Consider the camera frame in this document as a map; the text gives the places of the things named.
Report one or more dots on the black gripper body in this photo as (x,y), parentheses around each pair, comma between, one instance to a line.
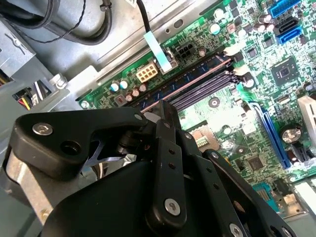
(103,207)

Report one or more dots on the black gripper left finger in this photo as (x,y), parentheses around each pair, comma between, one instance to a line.
(54,138)

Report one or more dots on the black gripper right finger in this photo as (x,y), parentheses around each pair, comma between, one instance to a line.
(209,177)

